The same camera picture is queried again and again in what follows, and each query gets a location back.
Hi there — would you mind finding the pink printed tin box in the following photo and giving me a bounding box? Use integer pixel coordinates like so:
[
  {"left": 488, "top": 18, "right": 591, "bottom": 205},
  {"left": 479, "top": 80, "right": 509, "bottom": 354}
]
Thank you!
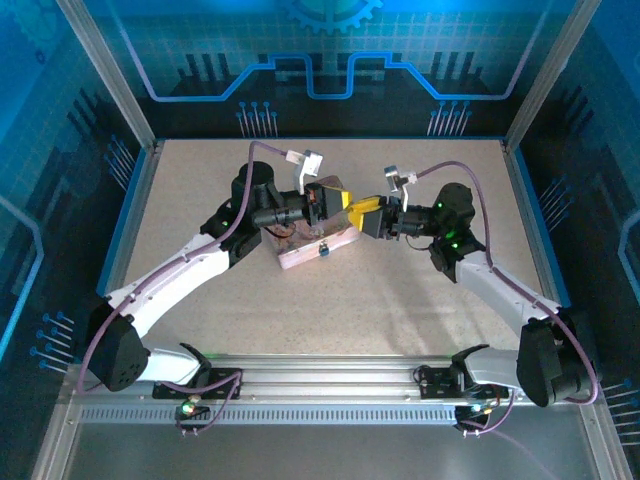
[{"left": 267, "top": 173, "right": 362, "bottom": 271}]

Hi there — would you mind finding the blue table edge trim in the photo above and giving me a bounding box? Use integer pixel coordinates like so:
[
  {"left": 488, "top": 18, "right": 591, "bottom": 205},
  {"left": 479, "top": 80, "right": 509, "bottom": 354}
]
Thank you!
[{"left": 95, "top": 147, "right": 152, "bottom": 297}]

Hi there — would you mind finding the grey metal front panel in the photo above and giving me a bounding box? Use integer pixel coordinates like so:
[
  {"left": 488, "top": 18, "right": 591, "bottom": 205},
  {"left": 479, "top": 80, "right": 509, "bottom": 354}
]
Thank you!
[{"left": 62, "top": 423, "right": 601, "bottom": 480}]

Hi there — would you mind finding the aluminium table side rail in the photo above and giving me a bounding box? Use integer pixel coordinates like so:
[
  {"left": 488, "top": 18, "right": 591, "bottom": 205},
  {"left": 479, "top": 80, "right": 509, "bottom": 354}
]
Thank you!
[
  {"left": 501, "top": 139, "right": 576, "bottom": 361},
  {"left": 97, "top": 139, "right": 166, "bottom": 299}
]

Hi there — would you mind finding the aluminium mounting rail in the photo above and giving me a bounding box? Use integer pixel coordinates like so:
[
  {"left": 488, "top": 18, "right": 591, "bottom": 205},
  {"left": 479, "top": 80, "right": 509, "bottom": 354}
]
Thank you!
[{"left": 64, "top": 352, "right": 601, "bottom": 407}]

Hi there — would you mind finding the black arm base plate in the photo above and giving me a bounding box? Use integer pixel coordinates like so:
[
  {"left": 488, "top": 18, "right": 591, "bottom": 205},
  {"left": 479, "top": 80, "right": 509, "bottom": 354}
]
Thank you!
[
  {"left": 413, "top": 363, "right": 512, "bottom": 401},
  {"left": 151, "top": 366, "right": 245, "bottom": 401}
]

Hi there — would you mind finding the slotted grey cable duct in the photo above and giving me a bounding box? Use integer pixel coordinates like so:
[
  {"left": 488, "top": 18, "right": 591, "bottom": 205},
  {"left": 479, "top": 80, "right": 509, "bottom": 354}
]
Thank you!
[{"left": 78, "top": 405, "right": 474, "bottom": 427}]

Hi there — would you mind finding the aluminium frame post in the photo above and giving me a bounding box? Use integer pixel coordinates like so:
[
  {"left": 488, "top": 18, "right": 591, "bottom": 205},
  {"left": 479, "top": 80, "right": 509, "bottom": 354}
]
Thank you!
[
  {"left": 503, "top": 0, "right": 604, "bottom": 151},
  {"left": 55, "top": 0, "right": 160, "bottom": 151}
]

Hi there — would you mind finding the small lit controller board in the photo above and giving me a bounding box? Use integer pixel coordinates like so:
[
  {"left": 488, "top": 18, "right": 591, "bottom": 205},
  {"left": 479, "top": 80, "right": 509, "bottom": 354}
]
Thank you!
[
  {"left": 455, "top": 399, "right": 496, "bottom": 426},
  {"left": 174, "top": 394, "right": 211, "bottom": 421}
]

